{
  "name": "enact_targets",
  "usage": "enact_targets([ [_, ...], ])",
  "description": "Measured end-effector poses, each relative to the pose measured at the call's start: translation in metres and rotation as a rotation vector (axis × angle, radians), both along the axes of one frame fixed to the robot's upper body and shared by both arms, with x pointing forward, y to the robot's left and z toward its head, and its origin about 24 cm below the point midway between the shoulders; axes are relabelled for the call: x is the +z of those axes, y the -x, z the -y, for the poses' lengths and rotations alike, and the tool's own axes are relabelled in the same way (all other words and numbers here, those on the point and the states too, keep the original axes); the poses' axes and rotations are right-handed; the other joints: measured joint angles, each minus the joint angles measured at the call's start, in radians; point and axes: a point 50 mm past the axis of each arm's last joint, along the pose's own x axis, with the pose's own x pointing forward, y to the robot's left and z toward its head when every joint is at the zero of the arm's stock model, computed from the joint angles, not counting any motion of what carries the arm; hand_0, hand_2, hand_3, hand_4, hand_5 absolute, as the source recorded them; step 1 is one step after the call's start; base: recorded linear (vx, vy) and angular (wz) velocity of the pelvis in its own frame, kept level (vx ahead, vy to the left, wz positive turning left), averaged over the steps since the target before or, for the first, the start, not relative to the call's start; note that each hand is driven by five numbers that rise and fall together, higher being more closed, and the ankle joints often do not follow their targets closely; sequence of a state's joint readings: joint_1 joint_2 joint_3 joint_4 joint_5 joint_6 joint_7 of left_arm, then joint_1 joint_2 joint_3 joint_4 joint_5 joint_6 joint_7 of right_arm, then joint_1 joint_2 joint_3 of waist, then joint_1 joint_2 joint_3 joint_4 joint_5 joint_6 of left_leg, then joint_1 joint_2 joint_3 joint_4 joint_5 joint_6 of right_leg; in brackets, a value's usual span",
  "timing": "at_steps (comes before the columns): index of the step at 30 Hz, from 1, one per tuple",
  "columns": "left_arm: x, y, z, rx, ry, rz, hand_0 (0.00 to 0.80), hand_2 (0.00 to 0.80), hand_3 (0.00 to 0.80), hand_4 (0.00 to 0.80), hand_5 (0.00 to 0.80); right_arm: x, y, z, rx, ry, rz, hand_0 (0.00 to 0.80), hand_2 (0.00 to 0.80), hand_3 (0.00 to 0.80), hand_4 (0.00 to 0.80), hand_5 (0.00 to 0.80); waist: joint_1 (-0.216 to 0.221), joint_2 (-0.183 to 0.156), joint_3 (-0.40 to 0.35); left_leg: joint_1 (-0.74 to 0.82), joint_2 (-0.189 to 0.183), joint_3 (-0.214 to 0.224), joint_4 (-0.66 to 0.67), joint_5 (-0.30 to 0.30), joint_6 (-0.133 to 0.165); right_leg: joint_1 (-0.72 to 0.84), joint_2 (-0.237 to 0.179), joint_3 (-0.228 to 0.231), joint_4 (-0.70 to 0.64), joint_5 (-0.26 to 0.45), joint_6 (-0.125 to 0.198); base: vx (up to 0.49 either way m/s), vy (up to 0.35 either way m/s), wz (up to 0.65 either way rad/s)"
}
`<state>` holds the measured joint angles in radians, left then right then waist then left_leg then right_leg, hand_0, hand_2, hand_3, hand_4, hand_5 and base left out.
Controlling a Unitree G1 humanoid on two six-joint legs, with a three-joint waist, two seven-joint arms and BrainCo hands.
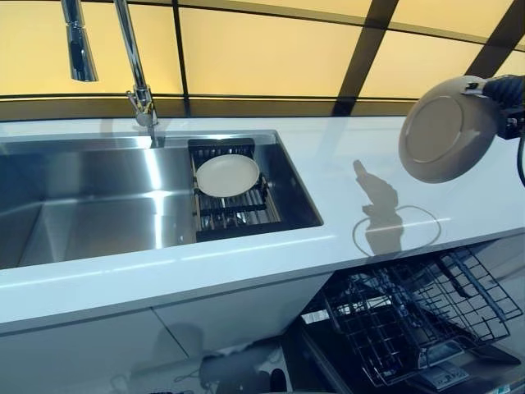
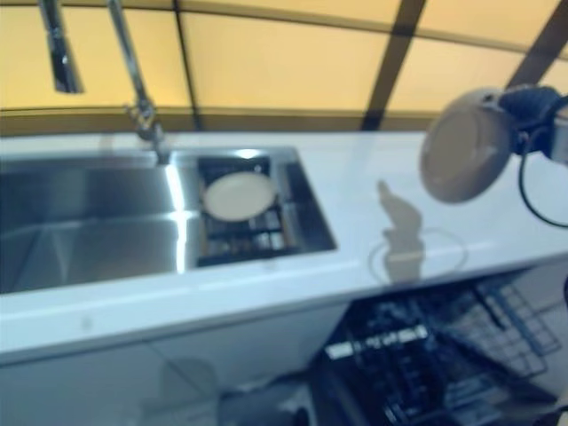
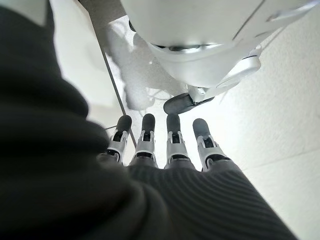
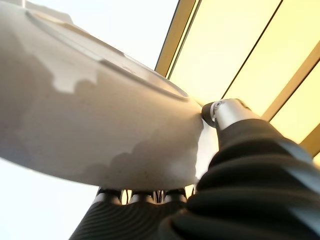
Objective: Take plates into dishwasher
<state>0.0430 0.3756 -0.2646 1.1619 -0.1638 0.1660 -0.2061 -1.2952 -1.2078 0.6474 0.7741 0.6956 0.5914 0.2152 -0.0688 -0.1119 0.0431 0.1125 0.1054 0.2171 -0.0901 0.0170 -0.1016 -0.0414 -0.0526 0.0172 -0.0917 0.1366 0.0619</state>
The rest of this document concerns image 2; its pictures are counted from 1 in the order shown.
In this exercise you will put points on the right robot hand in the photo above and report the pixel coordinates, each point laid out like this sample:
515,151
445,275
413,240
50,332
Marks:
530,113

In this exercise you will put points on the beige deep ceramic plate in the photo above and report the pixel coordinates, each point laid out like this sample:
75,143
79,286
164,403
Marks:
237,197

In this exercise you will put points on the large dishwasher plate rack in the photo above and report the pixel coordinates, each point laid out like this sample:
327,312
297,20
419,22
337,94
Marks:
399,368

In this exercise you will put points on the black dish drying rack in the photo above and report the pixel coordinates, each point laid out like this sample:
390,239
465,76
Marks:
239,239

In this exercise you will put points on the white glossy cabinet door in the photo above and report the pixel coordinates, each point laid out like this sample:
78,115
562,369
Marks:
244,346
66,390

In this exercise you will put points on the chrome pull-down faucet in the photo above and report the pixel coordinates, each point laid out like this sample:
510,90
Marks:
133,80

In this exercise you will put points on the stainless steel kitchen sink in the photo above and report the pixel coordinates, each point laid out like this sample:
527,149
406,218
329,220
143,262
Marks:
89,222

